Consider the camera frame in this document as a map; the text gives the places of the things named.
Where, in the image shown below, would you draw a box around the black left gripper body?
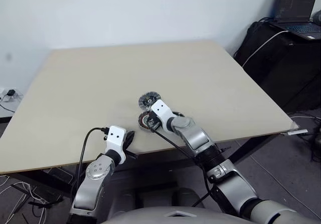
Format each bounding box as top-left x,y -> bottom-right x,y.
124,148 -> 138,160

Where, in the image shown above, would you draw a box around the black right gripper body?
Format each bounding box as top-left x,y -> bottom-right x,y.
146,116 -> 161,132

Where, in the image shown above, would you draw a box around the motor housing with copper windings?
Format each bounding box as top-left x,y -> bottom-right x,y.
137,111 -> 154,131

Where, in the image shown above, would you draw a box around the silver spoked rotor disc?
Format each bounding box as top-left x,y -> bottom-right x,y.
137,91 -> 162,109

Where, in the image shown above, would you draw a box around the grey robot torso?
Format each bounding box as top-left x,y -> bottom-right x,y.
100,205 -> 251,224

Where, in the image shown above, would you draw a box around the black flat device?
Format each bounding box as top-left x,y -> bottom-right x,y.
49,167 -> 74,185

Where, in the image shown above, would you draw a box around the large black case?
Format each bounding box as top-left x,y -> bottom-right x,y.
233,20 -> 321,114

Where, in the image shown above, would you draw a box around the white bar-shaped power strip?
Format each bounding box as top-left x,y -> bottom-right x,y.
285,128 -> 309,136

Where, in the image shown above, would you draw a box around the grey object beside laptop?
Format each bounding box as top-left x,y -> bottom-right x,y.
310,10 -> 321,26

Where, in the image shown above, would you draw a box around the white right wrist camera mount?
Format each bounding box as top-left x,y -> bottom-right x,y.
149,100 -> 174,132

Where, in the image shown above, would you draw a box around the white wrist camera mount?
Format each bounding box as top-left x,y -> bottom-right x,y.
149,100 -> 174,132
104,125 -> 127,165

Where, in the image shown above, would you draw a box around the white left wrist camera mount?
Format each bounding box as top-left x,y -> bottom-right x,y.
104,125 -> 127,165

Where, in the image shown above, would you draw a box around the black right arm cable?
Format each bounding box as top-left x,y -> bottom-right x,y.
151,128 -> 214,207

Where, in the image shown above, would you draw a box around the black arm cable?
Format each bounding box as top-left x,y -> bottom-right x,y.
71,127 -> 109,199
151,128 -> 214,207

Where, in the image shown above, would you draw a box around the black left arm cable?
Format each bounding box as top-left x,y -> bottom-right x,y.
71,127 -> 109,199

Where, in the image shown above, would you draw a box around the white floor cables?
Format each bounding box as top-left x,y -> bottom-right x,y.
0,175 -> 49,224

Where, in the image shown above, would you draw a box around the white wall power strip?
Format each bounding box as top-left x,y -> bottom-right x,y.
0,87 -> 24,102

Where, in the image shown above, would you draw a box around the white cable on black case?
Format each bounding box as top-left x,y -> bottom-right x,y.
241,30 -> 290,68

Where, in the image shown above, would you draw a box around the black floor cables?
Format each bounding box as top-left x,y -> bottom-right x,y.
288,112 -> 321,162

